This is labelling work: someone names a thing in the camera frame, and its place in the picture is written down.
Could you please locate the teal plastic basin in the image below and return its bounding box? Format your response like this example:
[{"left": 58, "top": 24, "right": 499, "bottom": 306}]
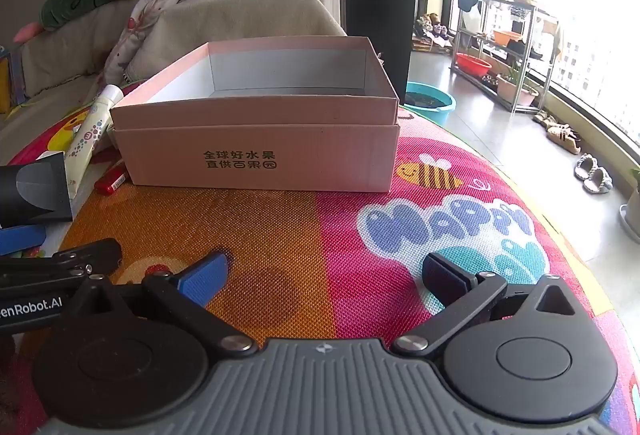
[{"left": 404, "top": 81, "right": 457, "bottom": 126}]

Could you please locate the green plush toy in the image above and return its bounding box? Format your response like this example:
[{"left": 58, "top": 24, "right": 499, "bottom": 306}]
[{"left": 39, "top": 0, "right": 121, "bottom": 32}]

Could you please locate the orange plastic basin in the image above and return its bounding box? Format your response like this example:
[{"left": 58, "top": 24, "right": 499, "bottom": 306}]
[{"left": 492, "top": 30, "right": 526, "bottom": 47}]

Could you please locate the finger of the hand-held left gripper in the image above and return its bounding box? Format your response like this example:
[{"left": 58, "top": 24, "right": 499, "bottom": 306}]
[
  {"left": 0, "top": 224, "right": 48, "bottom": 258},
  {"left": 0, "top": 239, "right": 124, "bottom": 290}
]

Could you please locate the colourful cartoon play mat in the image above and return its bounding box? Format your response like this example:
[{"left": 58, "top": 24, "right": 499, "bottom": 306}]
[{"left": 0, "top": 80, "right": 632, "bottom": 435}]

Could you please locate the striped slipper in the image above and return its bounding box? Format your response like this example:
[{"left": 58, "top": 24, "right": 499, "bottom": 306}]
[
  {"left": 574, "top": 154, "right": 596, "bottom": 180},
  {"left": 584, "top": 166, "right": 614, "bottom": 194}
]

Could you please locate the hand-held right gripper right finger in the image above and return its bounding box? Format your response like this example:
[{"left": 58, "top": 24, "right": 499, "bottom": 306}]
[{"left": 392, "top": 252, "right": 583, "bottom": 358}]

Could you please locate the pink potted plant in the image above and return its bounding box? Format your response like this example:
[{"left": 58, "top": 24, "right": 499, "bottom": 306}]
[{"left": 495, "top": 64, "right": 541, "bottom": 106}]

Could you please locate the beige sofa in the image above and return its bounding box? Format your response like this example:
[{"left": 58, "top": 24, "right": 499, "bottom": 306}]
[{"left": 0, "top": 0, "right": 348, "bottom": 150}]

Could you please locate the white dotted cream tube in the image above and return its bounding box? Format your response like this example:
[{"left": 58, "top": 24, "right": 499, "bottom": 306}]
[{"left": 64, "top": 85, "right": 124, "bottom": 200}]

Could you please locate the pile of shoes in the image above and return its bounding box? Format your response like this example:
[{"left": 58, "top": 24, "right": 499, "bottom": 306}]
[{"left": 412, "top": 13, "right": 453, "bottom": 52}]

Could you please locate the pair of beige shoes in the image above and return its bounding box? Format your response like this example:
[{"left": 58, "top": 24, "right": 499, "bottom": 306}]
[{"left": 532, "top": 110, "right": 582, "bottom": 156}]

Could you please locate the white flower pot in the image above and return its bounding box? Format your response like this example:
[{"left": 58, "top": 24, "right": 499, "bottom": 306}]
[{"left": 619, "top": 167, "right": 640, "bottom": 236}]

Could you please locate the pink cardboard box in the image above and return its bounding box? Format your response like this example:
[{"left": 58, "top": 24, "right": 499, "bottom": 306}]
[{"left": 110, "top": 36, "right": 402, "bottom": 194}]

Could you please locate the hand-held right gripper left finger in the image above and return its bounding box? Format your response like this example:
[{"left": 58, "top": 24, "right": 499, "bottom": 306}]
[{"left": 65, "top": 251, "right": 258, "bottom": 357}]

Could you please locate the red plastic basin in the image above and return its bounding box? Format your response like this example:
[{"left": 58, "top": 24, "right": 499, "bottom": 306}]
[{"left": 456, "top": 53, "right": 493, "bottom": 76}]

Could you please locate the black cylindrical case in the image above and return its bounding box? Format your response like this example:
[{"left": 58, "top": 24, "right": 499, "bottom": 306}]
[{"left": 0, "top": 151, "right": 75, "bottom": 230}]

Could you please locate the pink plush toy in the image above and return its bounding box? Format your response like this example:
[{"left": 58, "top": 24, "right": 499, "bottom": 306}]
[{"left": 13, "top": 21, "right": 46, "bottom": 43}]

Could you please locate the metal shelf rack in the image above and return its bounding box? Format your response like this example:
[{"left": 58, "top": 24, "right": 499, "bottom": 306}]
[{"left": 450, "top": 0, "right": 561, "bottom": 116}]

